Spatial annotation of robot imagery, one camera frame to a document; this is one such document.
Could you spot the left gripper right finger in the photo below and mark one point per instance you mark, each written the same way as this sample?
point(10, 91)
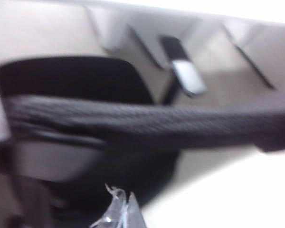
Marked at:
point(135, 216)

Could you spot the white square table leg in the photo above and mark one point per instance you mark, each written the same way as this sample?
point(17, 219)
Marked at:
point(107, 31)
point(249, 57)

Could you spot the black mesh office chair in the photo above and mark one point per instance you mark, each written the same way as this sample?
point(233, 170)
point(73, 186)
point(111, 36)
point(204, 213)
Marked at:
point(109, 118)

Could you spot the thin slanted table leg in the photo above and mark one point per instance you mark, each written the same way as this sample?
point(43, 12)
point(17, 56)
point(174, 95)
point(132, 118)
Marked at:
point(147, 47)

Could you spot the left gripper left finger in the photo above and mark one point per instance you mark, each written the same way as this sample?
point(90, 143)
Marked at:
point(114, 213)

